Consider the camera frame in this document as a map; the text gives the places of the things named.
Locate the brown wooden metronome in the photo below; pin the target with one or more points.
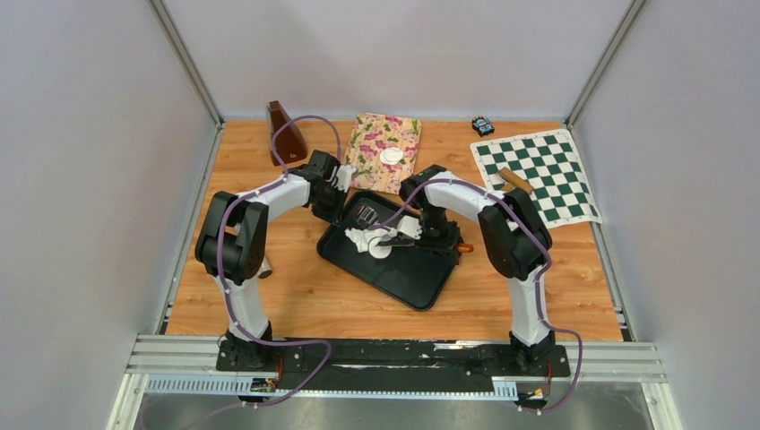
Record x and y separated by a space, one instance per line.
290 144

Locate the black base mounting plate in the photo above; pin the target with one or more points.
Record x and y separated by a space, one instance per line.
395 365

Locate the silver glitter tube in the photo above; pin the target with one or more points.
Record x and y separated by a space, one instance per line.
265 269

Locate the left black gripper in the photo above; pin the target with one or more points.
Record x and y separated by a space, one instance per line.
332 217

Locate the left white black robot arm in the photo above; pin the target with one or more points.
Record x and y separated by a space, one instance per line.
231 245

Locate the wooden pastry roller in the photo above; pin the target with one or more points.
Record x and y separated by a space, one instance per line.
515 181

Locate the small blue black toy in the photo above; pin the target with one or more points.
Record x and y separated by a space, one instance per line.
482 126

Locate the aluminium frame rail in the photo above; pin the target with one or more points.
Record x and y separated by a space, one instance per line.
194 382

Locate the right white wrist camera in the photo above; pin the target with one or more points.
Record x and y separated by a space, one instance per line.
410 227

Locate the green white chess mat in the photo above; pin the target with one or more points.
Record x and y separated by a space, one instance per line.
550 163

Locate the black baking tray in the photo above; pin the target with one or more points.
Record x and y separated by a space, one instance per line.
413 276

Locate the floral rectangular tray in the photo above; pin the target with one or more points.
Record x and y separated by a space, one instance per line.
372 133

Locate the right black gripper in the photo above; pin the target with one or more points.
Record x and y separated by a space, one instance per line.
445 245

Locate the wooden handled metal scraper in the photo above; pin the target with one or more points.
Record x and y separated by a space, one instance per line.
398 240

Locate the round cut dough wrapper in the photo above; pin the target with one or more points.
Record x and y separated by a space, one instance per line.
380 251

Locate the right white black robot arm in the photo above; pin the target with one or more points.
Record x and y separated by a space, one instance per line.
516 240

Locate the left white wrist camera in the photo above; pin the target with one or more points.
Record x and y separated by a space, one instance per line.
344 177

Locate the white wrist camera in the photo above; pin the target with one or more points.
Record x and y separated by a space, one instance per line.
344 177
410 227

